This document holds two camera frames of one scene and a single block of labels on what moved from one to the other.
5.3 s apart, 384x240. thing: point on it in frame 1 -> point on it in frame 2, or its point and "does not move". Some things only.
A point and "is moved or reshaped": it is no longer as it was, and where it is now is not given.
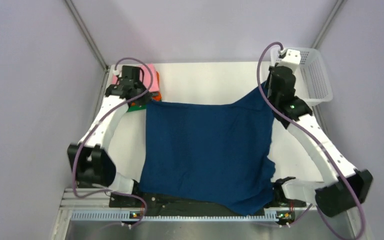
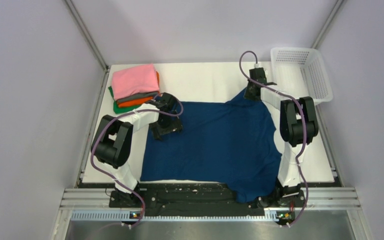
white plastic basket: [312, 81] does not move
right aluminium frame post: [338, 5] does not move
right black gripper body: [271, 98] -> [248, 93]
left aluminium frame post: [87, 33] does not move
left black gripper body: [143, 99] -> [164, 126]
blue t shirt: [216, 152] is moved or reshaped
